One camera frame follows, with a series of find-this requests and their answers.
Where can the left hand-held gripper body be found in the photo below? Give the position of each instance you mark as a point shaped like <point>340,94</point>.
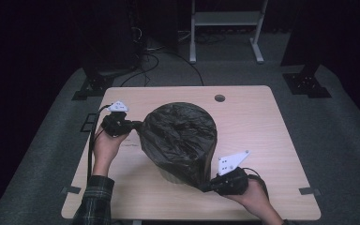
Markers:
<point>117,123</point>

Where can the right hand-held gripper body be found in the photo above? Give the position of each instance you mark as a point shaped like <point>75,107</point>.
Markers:
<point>231,182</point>

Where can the green plastic trash bin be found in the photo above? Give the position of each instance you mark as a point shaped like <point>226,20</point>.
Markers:
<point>170,178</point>

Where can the black plastic garbage bag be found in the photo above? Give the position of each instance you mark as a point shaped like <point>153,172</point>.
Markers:
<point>178,134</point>

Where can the person's right hand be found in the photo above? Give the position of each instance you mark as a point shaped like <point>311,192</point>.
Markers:
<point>253,200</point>

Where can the person's left hand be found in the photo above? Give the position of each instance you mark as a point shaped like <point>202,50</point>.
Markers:
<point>106,150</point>

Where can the black tape rectangle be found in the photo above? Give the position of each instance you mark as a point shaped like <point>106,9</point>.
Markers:
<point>82,123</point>

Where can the black stand base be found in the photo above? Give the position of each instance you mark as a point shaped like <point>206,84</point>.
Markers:
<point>93,86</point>
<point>306,84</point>

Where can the grey tape strip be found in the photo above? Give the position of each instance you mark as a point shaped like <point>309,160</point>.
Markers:
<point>71,189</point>
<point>311,191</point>

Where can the white metal stand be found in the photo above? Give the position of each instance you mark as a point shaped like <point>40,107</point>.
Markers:
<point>225,18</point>

